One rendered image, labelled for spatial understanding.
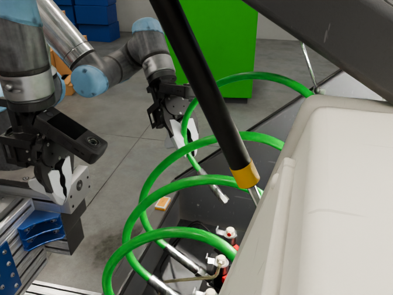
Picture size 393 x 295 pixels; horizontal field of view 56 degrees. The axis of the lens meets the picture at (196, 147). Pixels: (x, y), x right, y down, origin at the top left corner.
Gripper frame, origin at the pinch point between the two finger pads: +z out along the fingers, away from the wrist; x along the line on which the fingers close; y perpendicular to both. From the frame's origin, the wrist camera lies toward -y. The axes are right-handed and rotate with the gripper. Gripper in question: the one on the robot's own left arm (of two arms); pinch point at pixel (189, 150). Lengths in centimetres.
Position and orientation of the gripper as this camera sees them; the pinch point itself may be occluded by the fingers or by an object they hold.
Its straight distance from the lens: 85.0
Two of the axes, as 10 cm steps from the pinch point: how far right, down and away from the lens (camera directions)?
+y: -5.6, 3.5, 7.5
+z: 2.9, 9.3, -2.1
